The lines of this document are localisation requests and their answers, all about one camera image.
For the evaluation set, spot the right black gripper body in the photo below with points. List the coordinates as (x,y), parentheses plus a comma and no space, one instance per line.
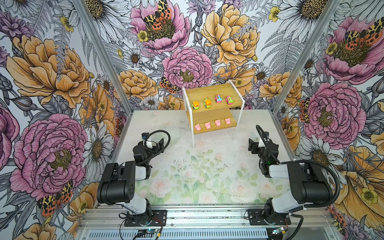
(259,151)

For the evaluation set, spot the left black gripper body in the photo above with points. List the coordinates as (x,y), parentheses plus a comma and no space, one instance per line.
(151,151)

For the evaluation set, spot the pink green toy truck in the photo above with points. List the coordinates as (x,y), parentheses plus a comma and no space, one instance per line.
(229,100)

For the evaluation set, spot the pink toy car blue windows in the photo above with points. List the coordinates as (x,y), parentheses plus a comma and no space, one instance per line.
(218,98)

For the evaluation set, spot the green orange toy car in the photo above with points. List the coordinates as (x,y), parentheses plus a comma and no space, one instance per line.
(207,103)

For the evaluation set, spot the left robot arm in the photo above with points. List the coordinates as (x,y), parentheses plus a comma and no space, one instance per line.
(117,185)

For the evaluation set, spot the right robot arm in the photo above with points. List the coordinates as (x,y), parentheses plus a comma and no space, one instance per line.
(308,185)

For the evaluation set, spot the green circuit board left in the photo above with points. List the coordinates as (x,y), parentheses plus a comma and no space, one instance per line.
(149,233)

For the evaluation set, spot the green circuit board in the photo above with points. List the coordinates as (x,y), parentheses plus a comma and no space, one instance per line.
(276,231)
(149,233)

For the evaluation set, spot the green circuit board right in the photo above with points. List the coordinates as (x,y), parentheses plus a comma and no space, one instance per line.
(276,231)

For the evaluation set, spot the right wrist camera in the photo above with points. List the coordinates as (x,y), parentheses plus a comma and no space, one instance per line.
(261,141)

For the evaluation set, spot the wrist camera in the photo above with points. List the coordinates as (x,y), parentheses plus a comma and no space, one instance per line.
(261,141)
(147,140)

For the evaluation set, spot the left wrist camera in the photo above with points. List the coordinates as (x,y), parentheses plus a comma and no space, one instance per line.
(147,140)

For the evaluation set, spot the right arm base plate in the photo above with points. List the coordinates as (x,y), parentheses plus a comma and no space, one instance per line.
(259,217)

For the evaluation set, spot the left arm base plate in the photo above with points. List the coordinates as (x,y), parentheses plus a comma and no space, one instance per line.
(157,218)

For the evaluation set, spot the wooden two-tier shelf white frame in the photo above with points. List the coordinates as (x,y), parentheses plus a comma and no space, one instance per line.
(218,111)

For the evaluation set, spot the aluminium front rail frame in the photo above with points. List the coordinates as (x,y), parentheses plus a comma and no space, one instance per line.
(206,223)

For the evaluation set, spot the left aluminium corner post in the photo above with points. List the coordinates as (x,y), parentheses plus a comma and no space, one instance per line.
(96,39)

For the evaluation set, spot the aluminium corner post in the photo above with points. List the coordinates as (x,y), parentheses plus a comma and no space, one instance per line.
(96,39)
(323,22)

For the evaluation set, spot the right aluminium corner post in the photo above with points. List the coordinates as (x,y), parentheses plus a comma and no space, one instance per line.
(323,22)

